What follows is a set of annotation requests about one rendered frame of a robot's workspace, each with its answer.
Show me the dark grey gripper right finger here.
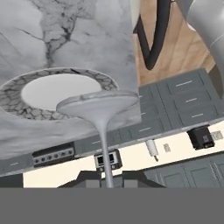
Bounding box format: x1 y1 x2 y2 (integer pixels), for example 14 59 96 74
121 170 166 189

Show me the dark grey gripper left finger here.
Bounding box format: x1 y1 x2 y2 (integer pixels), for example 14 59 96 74
58 170 102 189

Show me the grey marbled wine glass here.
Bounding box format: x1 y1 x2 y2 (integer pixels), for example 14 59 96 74
55 89 140 189

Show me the white plate with marbled rim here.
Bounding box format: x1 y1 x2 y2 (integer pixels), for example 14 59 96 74
0 67 120 122

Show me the black toaster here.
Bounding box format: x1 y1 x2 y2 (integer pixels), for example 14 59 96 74
93 149 123 172

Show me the white cylinder with dark tip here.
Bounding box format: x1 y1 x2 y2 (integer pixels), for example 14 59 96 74
145 138 160 162

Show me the black hob control panel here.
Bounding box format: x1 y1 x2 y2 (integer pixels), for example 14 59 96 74
31 142 76 168

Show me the black box appliance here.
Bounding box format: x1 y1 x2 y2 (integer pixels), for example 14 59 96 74
186 124 216 151

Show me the grey base cupboard run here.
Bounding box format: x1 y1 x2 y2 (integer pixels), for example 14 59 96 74
0 67 224 177

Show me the grey wall cupboard run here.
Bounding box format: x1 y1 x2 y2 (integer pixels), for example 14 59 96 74
142 150 224 189

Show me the black stool frame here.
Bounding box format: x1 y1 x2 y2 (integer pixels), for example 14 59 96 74
136 0 177 71

